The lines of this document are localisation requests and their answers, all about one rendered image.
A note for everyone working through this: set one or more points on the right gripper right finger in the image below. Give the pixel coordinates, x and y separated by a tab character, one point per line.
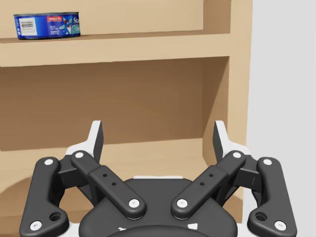
207	180

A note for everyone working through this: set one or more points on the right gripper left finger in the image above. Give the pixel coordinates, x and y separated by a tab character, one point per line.
108	181

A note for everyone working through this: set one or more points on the pale wooden shelf unit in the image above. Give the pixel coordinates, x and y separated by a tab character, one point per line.
148	98

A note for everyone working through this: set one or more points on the blue flat can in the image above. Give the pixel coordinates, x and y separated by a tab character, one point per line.
47	26

